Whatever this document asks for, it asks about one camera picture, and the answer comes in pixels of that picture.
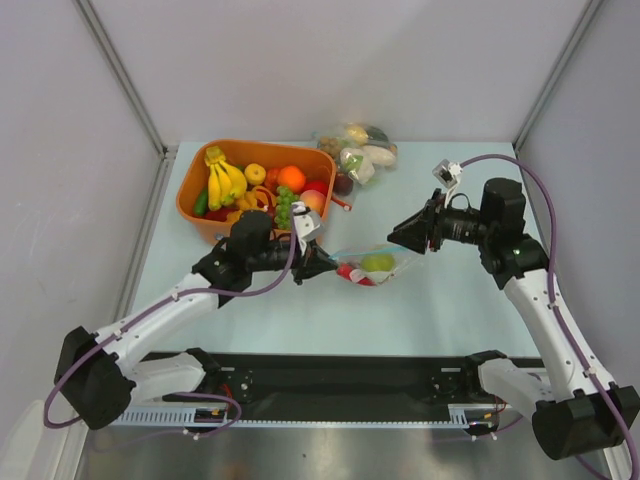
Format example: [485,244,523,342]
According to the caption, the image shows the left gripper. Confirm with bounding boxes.
[248,239,337,286]

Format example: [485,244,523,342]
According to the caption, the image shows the clear zip top bag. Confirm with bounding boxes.
[330,244,423,287]

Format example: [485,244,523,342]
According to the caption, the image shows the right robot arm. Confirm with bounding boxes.
[387,178,639,460]

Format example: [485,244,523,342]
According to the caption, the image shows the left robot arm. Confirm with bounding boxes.
[45,201,338,430]

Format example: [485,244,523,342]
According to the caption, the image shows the red fake chili pepper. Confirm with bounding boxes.
[336,263,377,287]

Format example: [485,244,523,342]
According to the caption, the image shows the green fake pear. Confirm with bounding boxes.
[360,253,396,272]

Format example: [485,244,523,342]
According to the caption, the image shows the fake peach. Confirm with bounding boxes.
[299,189,327,215]

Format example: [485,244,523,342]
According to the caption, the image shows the green fake grapes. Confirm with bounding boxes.
[274,186,299,230]

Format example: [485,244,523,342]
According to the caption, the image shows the red fake apple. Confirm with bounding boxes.
[303,180,329,196]

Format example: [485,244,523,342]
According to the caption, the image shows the dark red fake plum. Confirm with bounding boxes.
[333,172,354,197]

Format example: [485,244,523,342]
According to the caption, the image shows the fake orange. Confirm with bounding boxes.
[277,165,306,194]

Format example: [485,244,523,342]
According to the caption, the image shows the yellow fake apple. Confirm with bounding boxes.
[244,163,267,186]

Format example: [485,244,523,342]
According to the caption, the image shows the yellow fake banana bunch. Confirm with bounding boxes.
[204,146,248,211]

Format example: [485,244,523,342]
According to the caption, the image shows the orange plastic bin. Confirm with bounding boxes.
[176,139,336,245]

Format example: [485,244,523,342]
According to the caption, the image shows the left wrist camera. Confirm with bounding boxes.
[290,201,325,241]

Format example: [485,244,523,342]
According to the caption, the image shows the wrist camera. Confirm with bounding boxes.
[432,159,463,204]
[290,201,325,241]

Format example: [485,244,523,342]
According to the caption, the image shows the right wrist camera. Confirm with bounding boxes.
[432,159,463,204]

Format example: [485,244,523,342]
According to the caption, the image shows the yellow fake pepper ring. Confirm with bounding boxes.
[224,185,277,224]

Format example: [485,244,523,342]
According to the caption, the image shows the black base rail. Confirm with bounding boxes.
[144,351,524,424]

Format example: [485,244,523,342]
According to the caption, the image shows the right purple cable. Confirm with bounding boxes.
[454,153,636,476]

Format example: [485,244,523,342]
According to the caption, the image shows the purple cable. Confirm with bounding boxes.
[454,153,636,476]
[43,204,311,444]

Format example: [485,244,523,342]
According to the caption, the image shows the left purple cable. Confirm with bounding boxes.
[43,204,311,444]

